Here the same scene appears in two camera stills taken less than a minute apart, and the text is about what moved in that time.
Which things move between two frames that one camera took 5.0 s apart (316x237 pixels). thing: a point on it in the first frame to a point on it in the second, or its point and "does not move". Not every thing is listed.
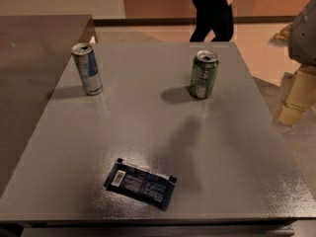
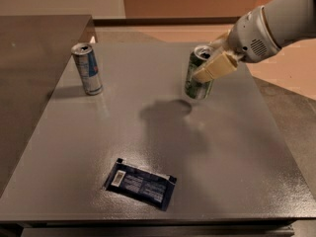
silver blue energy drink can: x=86 y=60 does not move
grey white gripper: x=304 y=37 to x=251 y=37
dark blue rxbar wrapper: x=140 y=184 does not move
